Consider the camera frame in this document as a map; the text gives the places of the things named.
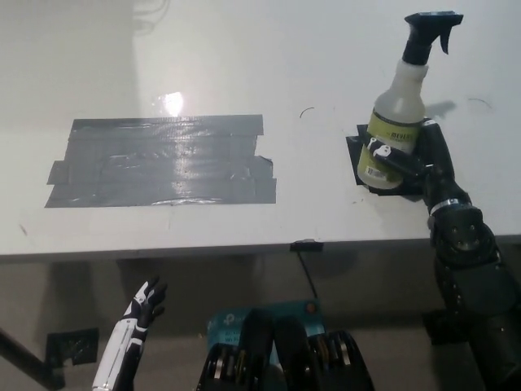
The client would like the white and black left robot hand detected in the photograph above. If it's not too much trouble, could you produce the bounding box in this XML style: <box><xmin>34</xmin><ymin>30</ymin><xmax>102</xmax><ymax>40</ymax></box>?
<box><xmin>91</xmin><ymin>276</ymin><xmax>169</xmax><ymax>391</ymax></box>

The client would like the black ribbed robot torso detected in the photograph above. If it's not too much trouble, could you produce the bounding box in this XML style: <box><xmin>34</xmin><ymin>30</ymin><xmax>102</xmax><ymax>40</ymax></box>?
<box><xmin>197</xmin><ymin>310</ymin><xmax>374</xmax><ymax>391</ymax></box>

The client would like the grey duct tape patch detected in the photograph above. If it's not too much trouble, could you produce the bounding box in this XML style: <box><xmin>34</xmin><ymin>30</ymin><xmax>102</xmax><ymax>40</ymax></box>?
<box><xmin>44</xmin><ymin>115</ymin><xmax>278</xmax><ymax>209</ymax></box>

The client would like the thin black cable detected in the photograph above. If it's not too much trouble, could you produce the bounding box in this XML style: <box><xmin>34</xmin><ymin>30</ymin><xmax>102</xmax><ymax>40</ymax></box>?
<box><xmin>298</xmin><ymin>250</ymin><xmax>318</xmax><ymax>299</ymax></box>

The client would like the teal router box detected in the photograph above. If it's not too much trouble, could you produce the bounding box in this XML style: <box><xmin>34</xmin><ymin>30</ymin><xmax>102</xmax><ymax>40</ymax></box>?
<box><xmin>206</xmin><ymin>300</ymin><xmax>326</xmax><ymax>363</ymax></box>

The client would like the black floor tape mark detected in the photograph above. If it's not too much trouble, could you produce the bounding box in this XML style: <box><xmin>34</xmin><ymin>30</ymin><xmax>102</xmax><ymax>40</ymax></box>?
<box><xmin>46</xmin><ymin>327</ymin><xmax>100</xmax><ymax>367</ymax></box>

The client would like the white spray bottle black trigger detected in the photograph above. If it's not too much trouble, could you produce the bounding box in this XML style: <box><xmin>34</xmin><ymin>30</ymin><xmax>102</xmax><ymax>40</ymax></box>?
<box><xmin>357</xmin><ymin>11</ymin><xmax>465</xmax><ymax>191</ymax></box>

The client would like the black tape square patch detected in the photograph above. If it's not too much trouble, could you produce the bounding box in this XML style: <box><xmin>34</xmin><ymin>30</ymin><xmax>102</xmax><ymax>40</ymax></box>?
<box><xmin>345</xmin><ymin>117</ymin><xmax>433</xmax><ymax>201</ymax></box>

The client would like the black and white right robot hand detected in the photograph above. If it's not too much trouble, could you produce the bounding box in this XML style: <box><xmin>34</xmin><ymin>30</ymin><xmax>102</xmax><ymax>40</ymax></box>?
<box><xmin>365</xmin><ymin>118</ymin><xmax>466</xmax><ymax>212</ymax></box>

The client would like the black metal table leg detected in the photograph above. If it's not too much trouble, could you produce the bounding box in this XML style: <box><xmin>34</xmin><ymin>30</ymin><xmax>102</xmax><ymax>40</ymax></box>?
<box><xmin>0</xmin><ymin>327</ymin><xmax>67</xmax><ymax>389</ymax></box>

